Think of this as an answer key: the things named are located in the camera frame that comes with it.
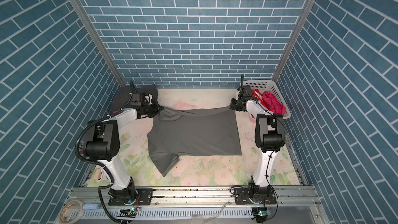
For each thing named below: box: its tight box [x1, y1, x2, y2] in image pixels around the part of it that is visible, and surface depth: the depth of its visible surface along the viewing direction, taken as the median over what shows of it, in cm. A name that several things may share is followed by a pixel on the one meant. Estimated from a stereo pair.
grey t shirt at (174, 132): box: [147, 106, 243, 177], surface depth 96 cm
